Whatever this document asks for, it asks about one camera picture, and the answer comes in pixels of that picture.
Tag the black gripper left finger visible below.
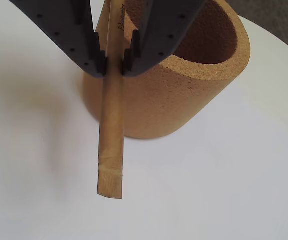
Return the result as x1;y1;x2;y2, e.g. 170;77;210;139
8;0;108;81

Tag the wooden pen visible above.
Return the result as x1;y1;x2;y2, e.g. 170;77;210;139
96;0;126;200

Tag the cork pen holder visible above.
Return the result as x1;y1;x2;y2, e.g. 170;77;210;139
82;0;251;140

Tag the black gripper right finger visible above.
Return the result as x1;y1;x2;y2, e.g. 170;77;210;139
121;0;207;77

